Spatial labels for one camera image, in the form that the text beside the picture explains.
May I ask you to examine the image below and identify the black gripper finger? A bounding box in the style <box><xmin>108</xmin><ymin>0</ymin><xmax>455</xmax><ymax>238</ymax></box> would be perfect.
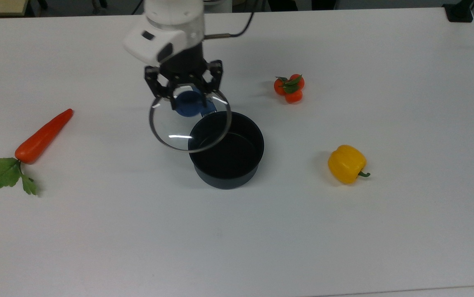
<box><xmin>198</xmin><ymin>59</ymin><xmax>224</xmax><ymax>108</ymax></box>
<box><xmin>144</xmin><ymin>66</ymin><xmax>179</xmax><ymax>111</ymax></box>

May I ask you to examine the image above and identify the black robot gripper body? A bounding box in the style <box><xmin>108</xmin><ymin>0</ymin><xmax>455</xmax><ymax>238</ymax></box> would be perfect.
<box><xmin>159</xmin><ymin>41</ymin><xmax>210</xmax><ymax>85</ymax></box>

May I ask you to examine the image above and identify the glass lid with blue knob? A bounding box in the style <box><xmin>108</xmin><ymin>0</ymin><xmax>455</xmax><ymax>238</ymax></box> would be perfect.
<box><xmin>149</xmin><ymin>85</ymin><xmax>233</xmax><ymax>153</ymax></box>

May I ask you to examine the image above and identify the orange toy tangerine bunch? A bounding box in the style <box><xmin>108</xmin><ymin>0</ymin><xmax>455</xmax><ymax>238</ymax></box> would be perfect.
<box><xmin>273</xmin><ymin>73</ymin><xmax>306</xmax><ymax>104</ymax></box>

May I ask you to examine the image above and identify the dark blue saucepan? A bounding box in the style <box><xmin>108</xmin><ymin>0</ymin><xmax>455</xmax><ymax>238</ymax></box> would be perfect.
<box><xmin>187</xmin><ymin>100</ymin><xmax>265</xmax><ymax>191</ymax></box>

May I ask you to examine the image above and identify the orange toy carrot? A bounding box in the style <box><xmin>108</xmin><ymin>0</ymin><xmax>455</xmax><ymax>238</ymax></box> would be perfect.
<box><xmin>0</xmin><ymin>108</ymin><xmax>74</xmax><ymax>196</ymax></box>

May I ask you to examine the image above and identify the yellow toy bell pepper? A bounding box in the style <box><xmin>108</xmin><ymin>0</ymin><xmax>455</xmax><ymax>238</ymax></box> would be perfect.
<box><xmin>327</xmin><ymin>144</ymin><xmax>371</xmax><ymax>185</ymax></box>

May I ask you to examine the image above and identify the black table clamp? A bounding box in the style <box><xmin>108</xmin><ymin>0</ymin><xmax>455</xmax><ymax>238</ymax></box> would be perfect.
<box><xmin>443</xmin><ymin>0</ymin><xmax>474</xmax><ymax>23</ymax></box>

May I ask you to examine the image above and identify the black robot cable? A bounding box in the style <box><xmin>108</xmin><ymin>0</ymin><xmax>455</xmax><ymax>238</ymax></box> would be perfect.
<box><xmin>203</xmin><ymin>9</ymin><xmax>256</xmax><ymax>40</ymax></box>

